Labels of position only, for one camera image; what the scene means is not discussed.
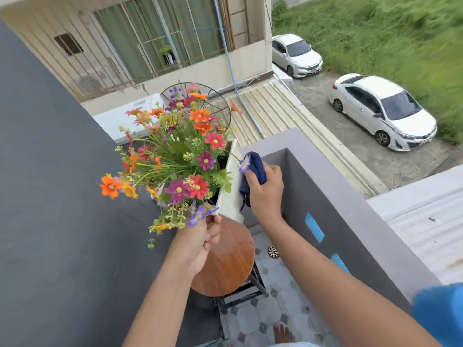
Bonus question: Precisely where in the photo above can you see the person's left hand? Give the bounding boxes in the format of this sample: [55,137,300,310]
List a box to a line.
[170,214,222,279]

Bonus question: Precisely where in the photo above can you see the person's right hand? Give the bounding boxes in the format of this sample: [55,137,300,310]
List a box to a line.
[245,162,285,225]

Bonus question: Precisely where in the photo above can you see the dark blue cloth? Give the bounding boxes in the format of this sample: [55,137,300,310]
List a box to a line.
[238,151,268,210]

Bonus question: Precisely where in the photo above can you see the colourful artificial flowers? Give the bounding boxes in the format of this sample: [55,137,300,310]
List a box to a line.
[99,82,252,250]

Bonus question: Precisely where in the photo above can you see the blue plastic watering can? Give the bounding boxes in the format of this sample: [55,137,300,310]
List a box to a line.
[412,283,463,347]

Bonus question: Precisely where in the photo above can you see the person's left forearm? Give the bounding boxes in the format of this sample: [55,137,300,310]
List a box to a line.
[121,245,198,347]

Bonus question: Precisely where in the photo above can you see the person's right forearm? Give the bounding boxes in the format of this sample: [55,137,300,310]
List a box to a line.
[259,213,442,347]

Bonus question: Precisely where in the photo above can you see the round wooden table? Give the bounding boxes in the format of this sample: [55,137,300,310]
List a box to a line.
[190,214,270,315]

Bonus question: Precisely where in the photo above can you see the beige corrugated roof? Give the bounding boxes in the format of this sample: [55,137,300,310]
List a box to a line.
[213,77,390,199]

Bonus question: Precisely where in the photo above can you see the black mesh satellite dish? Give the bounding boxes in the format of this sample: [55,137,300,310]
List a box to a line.
[160,82,232,131]

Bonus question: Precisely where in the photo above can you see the blue drain pipe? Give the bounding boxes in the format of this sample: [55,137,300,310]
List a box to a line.
[212,0,267,139]

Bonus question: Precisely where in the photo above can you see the white sedan car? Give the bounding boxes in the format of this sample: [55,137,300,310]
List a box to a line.
[328,73,438,152]

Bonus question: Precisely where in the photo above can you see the white air conditioner unit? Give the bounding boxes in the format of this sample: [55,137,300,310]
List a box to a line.
[92,93,167,145]

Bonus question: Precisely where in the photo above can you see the silver sedan car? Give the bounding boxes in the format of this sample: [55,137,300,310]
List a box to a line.
[271,33,324,79]

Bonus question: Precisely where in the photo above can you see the white corrugated metal roof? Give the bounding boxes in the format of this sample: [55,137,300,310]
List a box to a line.
[367,164,463,286]

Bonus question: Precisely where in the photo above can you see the small hanging green plant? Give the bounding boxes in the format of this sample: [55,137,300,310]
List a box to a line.
[159,45,176,66]

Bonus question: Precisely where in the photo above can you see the green grassy vegetation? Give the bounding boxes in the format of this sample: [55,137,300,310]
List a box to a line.
[271,0,463,145]

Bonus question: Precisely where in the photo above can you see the barred window green curtain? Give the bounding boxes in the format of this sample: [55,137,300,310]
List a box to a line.
[92,0,236,83]

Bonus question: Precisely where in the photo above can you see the small dark vent window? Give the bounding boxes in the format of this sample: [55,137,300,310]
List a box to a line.
[53,32,84,56]

